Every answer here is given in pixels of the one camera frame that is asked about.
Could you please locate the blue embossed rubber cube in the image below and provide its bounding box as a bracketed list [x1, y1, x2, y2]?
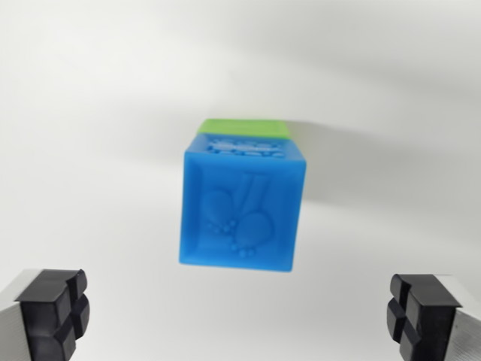
[177, 132, 310, 273]

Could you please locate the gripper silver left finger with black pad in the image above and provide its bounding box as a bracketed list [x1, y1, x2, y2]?
[0, 267, 92, 361]

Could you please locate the green rubber cube with dots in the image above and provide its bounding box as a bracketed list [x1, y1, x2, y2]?
[196, 117, 292, 140]

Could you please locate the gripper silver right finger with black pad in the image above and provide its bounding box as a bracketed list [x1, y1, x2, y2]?
[386, 273, 481, 361]

